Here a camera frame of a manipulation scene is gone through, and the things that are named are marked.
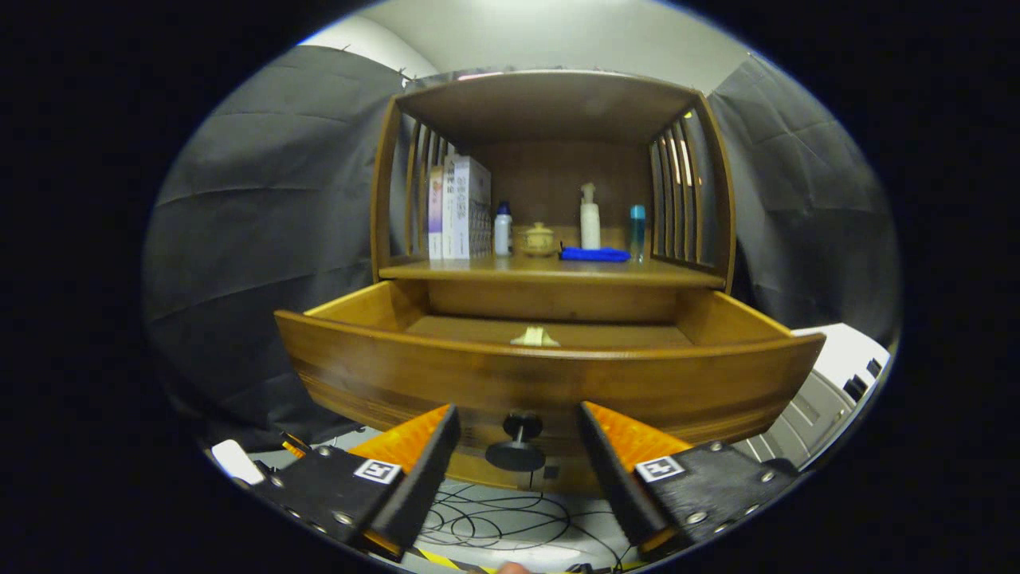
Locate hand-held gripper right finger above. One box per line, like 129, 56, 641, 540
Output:
577, 401, 800, 559

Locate white grey appliance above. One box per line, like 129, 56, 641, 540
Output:
733, 323, 892, 471

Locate pink purple book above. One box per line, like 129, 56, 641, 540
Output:
428, 165, 445, 260

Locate wooden countertop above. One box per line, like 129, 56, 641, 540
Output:
379, 247, 728, 289

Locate yellow black floor tape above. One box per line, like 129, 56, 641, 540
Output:
414, 546, 495, 574

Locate black drawer knob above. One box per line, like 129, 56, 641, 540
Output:
484, 411, 548, 473

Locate black floor cables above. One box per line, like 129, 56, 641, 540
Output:
414, 482, 638, 571

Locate green handled scrub brush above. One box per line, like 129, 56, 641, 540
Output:
510, 324, 561, 348

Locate white plastic object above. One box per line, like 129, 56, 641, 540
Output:
210, 438, 266, 486

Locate white pump bottle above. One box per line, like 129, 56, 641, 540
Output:
579, 183, 602, 250

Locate white patterned book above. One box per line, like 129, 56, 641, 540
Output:
453, 155, 492, 260

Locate wooden drawer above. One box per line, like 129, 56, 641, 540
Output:
273, 279, 827, 499

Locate yellow lidded teacup with saucer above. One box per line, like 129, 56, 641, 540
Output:
518, 222, 560, 258

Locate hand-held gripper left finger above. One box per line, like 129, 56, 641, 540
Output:
253, 403, 461, 559

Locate wooden cabinet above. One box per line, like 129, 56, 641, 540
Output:
371, 70, 736, 324

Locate blue cloth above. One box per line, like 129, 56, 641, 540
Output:
559, 246, 632, 263

